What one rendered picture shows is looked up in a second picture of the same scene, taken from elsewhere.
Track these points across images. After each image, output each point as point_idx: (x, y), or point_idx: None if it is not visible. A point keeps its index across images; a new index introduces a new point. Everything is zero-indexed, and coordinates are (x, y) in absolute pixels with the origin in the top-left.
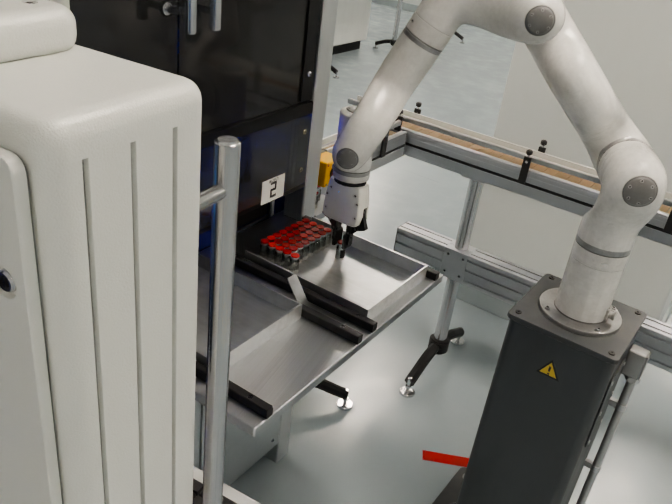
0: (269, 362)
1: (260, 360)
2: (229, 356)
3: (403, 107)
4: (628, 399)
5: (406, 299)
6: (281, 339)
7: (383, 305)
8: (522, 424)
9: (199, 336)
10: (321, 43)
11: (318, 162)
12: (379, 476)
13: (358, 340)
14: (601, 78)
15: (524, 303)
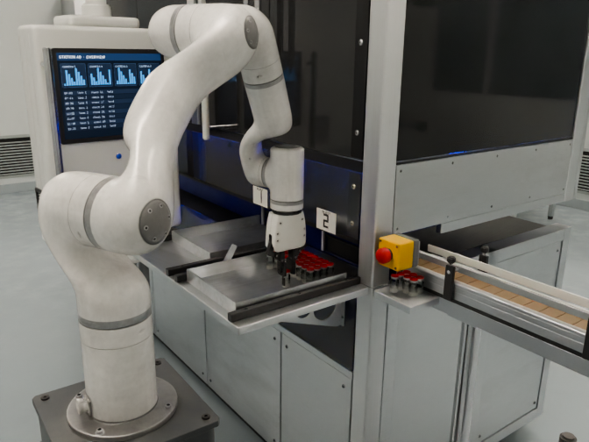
0: (172, 252)
1: (176, 250)
2: (52, 129)
3: (253, 136)
4: None
5: (208, 301)
6: (191, 257)
7: (197, 283)
8: None
9: (209, 239)
10: (365, 107)
11: (372, 230)
12: None
13: (166, 271)
14: (138, 91)
15: (169, 373)
